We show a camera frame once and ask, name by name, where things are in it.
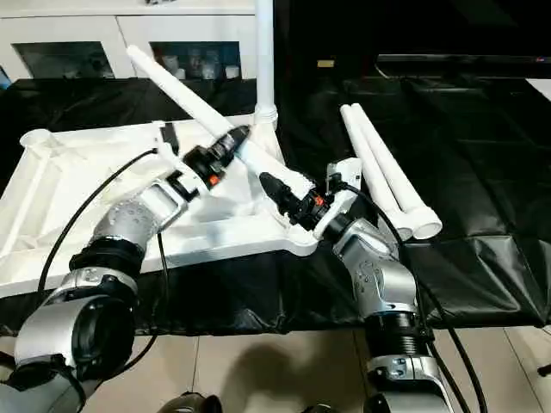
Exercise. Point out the white plastic table leg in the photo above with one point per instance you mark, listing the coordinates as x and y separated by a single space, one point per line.
370 163
396 172
264 64
172 86

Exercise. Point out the white plastic table top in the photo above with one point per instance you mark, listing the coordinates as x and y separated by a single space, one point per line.
86 180

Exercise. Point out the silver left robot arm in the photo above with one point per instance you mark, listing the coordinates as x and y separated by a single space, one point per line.
129 223

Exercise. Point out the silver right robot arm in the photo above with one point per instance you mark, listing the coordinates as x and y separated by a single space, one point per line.
374 271

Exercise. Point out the small white box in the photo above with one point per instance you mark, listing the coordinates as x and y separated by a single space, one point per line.
232 72

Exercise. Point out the white bottle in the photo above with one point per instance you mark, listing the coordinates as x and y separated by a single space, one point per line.
208 69

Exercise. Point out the small white jar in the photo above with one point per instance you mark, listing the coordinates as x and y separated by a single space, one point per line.
181 74

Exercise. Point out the small tan box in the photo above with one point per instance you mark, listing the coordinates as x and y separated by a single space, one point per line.
326 63

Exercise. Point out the black mat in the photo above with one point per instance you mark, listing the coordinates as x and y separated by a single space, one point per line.
473 172

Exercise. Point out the white cabinet with glass doors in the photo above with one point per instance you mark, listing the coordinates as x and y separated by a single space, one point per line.
86 30

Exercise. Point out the dark rounded robot part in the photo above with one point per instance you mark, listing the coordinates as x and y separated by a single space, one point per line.
193 403
319 408

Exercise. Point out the blue box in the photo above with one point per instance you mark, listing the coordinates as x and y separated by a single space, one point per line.
4 77

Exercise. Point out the white flat board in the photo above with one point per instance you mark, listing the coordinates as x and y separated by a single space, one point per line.
540 88

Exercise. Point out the grey robot torso cover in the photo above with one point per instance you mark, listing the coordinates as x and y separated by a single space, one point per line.
39 391

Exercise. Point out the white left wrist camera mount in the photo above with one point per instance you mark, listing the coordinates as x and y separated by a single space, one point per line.
165 146

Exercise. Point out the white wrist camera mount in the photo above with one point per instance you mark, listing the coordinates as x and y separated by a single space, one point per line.
165 146
348 172

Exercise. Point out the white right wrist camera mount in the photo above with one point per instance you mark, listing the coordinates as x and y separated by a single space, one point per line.
348 172

